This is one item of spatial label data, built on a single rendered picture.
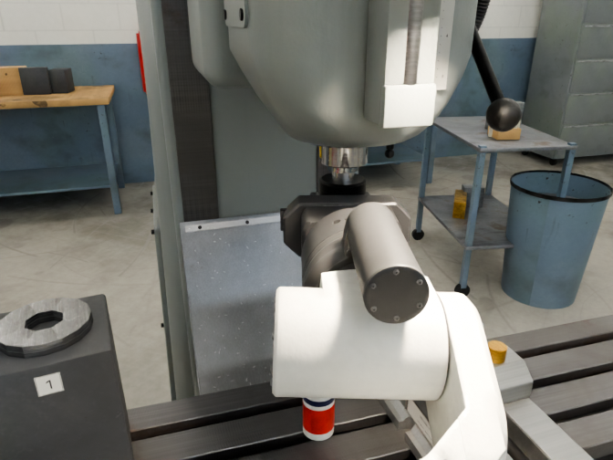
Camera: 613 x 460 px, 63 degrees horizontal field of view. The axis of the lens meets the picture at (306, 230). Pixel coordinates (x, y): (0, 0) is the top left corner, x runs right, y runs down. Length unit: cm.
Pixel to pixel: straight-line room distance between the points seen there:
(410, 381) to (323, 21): 25
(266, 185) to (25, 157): 412
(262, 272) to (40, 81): 348
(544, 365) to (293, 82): 62
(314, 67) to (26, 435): 44
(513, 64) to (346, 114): 554
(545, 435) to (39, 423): 52
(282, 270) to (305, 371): 62
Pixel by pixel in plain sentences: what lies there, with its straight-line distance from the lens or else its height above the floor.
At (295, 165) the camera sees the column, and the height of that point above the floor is 117.
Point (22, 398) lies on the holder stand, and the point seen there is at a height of 108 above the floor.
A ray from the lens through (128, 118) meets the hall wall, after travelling 472.
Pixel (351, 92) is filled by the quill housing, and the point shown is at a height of 136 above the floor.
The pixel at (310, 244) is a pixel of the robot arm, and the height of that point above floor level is 125.
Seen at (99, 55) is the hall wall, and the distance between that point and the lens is 467.
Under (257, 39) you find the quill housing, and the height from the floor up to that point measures 140.
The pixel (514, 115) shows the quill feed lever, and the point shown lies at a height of 133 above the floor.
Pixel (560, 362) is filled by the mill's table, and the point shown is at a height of 93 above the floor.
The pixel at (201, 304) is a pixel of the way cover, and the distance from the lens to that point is 88.
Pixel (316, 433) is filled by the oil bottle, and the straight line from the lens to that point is 66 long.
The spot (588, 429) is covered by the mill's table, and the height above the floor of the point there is 93.
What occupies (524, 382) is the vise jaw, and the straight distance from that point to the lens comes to 66.
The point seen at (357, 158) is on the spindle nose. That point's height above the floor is 129.
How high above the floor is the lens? 141
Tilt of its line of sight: 23 degrees down
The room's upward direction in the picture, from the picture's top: straight up
